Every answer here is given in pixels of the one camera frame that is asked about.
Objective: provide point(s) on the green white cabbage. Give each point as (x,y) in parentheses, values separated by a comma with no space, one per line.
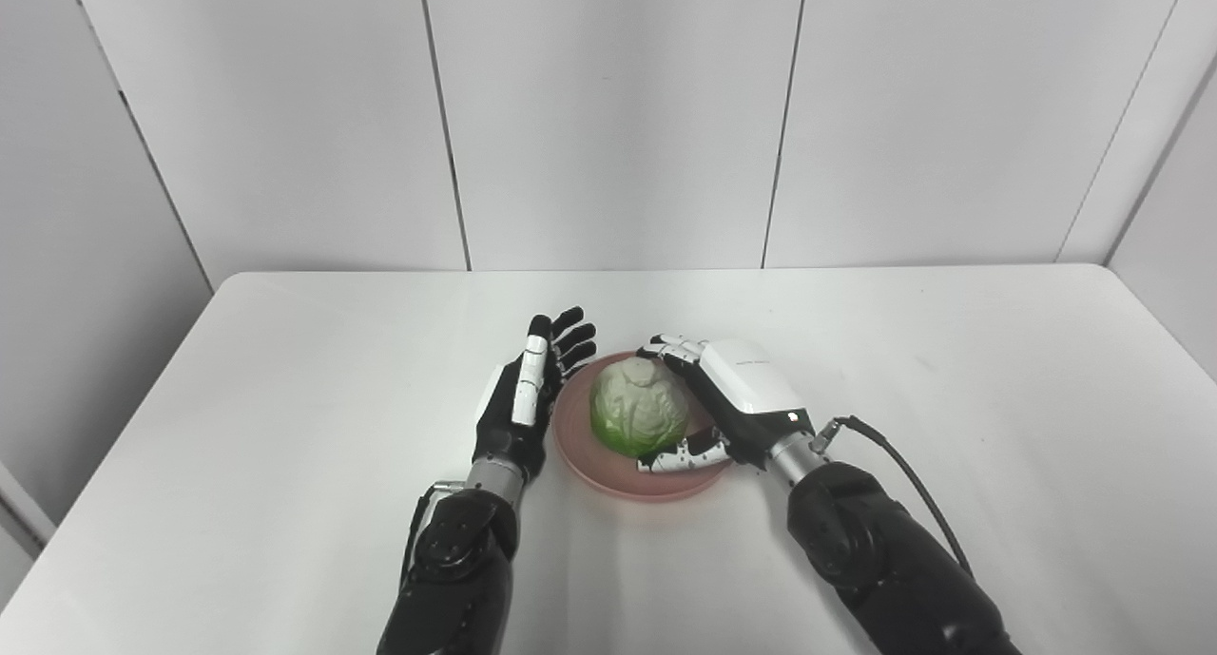
(639,406)

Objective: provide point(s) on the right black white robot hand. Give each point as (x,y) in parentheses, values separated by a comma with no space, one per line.
(742,394)

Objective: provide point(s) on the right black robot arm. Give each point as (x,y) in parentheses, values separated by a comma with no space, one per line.
(884,560)

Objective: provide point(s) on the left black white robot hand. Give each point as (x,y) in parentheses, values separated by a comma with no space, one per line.
(525,398)

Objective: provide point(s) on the pink plate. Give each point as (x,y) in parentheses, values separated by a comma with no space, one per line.
(647,470)

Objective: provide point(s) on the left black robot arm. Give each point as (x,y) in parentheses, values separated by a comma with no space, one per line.
(456,569)

